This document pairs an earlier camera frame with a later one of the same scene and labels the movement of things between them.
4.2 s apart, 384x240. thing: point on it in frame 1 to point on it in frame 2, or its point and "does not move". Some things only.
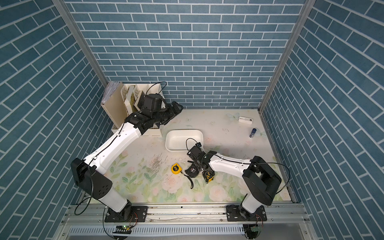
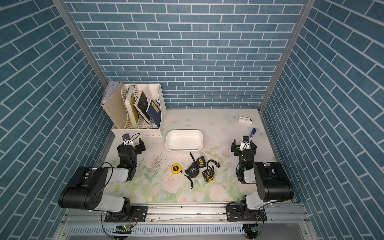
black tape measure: (192, 171) does not move
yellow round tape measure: (176, 169) does not move
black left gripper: (172, 113) to (137, 147)
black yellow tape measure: (208, 175) does not move
